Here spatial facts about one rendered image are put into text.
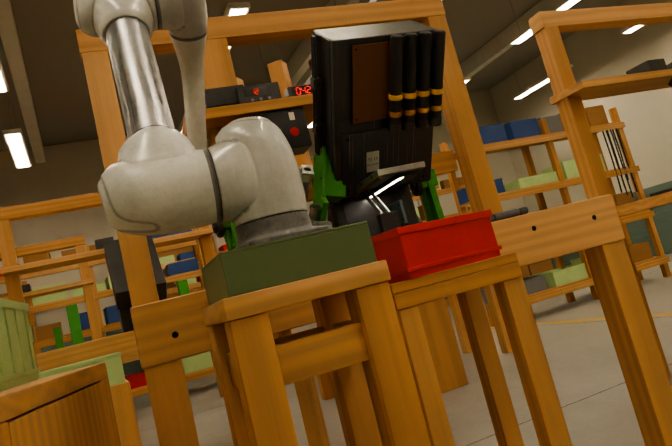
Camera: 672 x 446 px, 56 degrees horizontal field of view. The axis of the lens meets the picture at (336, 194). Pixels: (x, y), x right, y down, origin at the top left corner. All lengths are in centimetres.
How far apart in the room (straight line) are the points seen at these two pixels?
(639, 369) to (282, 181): 135
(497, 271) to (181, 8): 102
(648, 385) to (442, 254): 92
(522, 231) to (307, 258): 96
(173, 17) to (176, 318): 76
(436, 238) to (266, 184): 47
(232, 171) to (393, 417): 55
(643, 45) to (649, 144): 177
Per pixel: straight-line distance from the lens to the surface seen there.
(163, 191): 123
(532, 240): 199
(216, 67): 246
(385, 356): 120
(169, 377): 164
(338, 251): 118
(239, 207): 125
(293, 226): 125
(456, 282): 150
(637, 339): 219
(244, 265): 114
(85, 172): 1228
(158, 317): 163
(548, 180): 781
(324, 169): 200
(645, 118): 1275
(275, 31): 257
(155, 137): 131
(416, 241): 147
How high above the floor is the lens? 81
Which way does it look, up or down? 9 degrees up
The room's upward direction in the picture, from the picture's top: 14 degrees counter-clockwise
